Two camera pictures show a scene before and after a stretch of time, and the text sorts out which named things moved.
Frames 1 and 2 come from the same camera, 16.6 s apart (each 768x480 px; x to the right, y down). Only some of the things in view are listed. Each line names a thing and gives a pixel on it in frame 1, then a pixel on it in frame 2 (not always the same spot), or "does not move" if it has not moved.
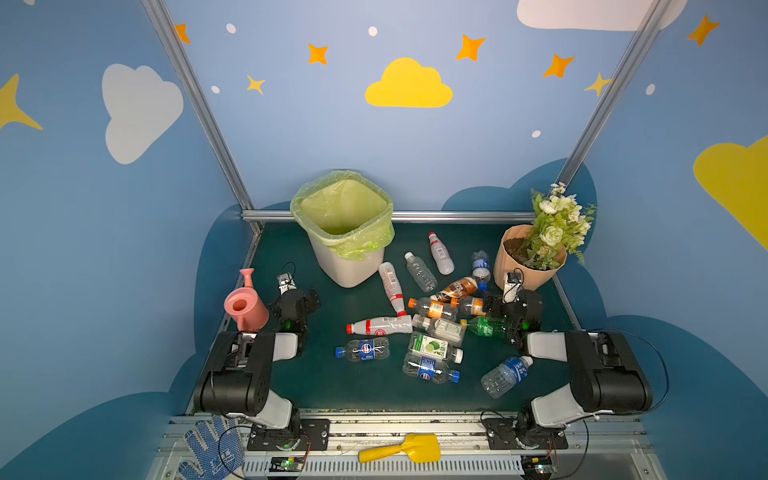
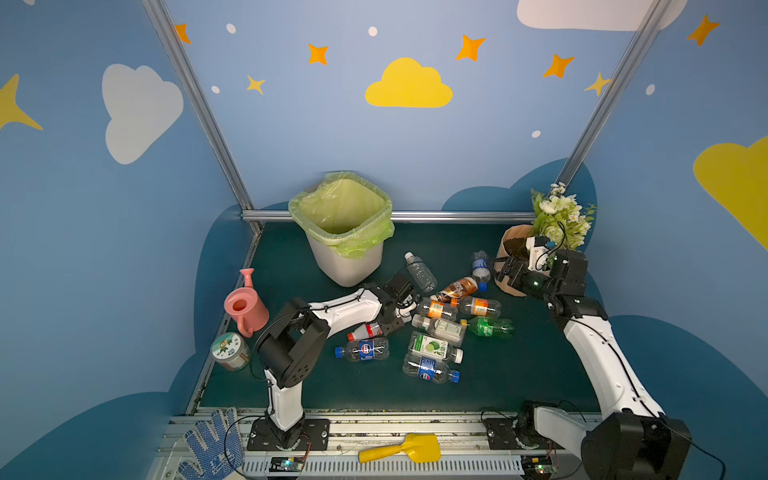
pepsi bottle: [364, 350] does not move
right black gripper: [513, 308] → [513, 271]
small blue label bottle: [481, 269] does not move
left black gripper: [303, 300] → [402, 287]
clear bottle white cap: [421, 274] does not move
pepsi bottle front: [429, 369] does not move
